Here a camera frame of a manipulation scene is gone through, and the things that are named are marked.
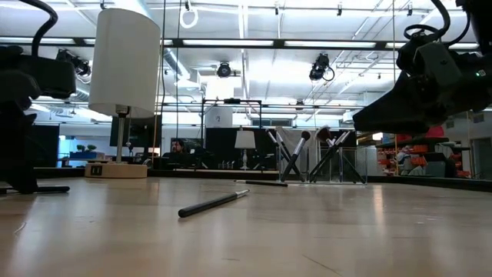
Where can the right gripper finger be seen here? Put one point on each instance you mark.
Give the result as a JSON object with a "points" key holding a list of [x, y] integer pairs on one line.
{"points": [[396, 111]]}

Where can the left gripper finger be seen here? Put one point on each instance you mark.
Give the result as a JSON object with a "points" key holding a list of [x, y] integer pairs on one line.
{"points": [[19, 154]]}

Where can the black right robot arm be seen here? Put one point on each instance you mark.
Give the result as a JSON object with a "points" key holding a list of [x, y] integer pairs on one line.
{"points": [[480, 19]]}

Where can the red storage bin shelf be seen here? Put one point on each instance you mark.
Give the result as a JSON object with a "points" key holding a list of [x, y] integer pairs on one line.
{"points": [[419, 148]]}

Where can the clear acrylic organizer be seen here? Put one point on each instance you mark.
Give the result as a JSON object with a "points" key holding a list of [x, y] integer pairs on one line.
{"points": [[346, 169]]}

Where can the white shade wooden table lamp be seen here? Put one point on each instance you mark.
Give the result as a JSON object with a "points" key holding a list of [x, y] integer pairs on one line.
{"points": [[127, 57]]}

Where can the small white table lamp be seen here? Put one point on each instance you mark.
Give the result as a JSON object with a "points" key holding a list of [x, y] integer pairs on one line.
{"points": [[245, 139]]}

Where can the person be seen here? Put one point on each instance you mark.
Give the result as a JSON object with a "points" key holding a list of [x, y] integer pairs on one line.
{"points": [[178, 148]]}

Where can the round black ceiling device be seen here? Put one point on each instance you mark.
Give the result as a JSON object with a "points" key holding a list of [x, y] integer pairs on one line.
{"points": [[224, 70]]}

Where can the black overhead camera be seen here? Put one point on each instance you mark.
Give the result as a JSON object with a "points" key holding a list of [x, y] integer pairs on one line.
{"points": [[321, 66]]}

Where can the black background rig frame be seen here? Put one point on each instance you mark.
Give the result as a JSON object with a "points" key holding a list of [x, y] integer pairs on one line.
{"points": [[203, 131]]}

